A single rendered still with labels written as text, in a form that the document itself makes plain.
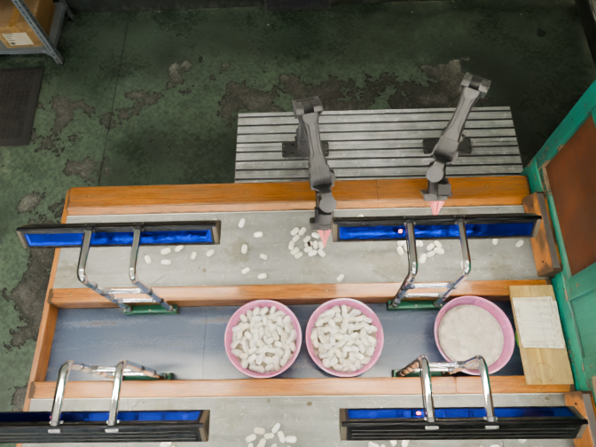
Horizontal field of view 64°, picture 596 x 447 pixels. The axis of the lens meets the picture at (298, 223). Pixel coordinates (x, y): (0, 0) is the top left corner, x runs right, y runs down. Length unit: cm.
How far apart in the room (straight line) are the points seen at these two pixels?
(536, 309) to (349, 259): 66
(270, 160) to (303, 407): 101
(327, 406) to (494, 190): 102
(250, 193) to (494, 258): 95
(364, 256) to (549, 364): 70
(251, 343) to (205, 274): 31
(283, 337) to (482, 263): 77
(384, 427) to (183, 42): 281
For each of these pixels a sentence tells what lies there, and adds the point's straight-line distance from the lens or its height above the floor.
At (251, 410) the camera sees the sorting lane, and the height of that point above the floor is 74.
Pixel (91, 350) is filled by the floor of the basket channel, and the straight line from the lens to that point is 196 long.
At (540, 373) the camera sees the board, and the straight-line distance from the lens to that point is 182.
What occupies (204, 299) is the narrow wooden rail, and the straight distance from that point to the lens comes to 177.
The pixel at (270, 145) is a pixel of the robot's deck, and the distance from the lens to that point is 210.
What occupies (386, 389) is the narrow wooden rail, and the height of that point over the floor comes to 76.
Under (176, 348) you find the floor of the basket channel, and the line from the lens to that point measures 185.
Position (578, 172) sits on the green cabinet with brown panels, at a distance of 179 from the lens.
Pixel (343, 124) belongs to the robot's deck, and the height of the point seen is 67.
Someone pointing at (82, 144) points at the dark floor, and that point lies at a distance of 323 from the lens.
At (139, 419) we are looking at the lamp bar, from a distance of 142.
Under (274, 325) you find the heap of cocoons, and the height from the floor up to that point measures 73.
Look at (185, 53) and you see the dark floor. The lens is 343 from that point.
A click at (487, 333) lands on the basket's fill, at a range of 182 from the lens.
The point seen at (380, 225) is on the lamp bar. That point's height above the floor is 110.
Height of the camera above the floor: 244
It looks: 67 degrees down
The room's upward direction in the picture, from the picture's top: 6 degrees counter-clockwise
